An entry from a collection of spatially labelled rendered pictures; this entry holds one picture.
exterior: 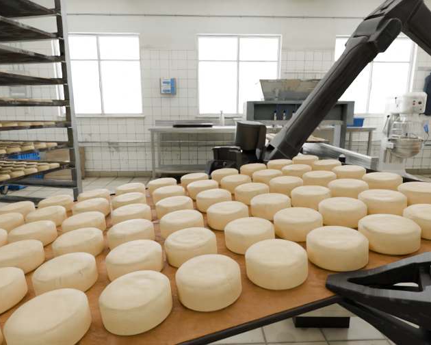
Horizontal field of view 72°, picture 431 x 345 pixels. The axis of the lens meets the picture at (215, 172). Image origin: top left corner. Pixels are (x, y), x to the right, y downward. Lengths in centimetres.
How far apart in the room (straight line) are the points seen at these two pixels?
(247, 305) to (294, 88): 197
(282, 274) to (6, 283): 22
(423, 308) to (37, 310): 24
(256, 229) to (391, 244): 12
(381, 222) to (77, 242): 30
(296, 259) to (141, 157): 511
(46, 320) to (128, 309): 5
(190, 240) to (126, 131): 505
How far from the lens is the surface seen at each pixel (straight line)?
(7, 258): 35
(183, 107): 515
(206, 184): 47
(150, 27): 537
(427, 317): 22
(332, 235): 29
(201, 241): 28
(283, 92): 213
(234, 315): 23
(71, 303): 24
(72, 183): 150
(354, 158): 163
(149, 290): 23
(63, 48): 148
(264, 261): 24
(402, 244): 30
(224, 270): 24
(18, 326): 24
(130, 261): 27
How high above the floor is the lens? 110
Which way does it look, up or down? 11 degrees down
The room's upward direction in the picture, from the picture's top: straight up
